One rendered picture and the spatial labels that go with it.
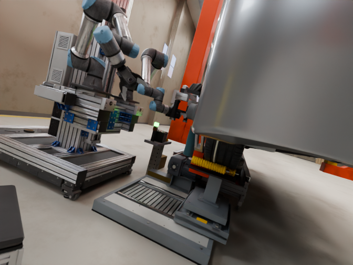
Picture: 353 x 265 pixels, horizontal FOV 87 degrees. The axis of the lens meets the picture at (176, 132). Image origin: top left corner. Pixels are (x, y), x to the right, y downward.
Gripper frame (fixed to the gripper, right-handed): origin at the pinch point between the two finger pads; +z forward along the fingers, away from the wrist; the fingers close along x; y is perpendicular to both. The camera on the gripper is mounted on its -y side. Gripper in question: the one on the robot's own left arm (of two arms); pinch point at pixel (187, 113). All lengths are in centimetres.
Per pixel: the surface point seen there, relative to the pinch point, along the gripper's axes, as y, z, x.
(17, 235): 56, -94, 78
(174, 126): 14.4, 7.1, -31.0
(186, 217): 72, -10, 45
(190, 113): 2.3, -10.7, 22.2
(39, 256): 87, -88, 45
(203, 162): 35, -3, 41
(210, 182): 49, 10, 39
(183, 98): -6.1, -23.5, 28.9
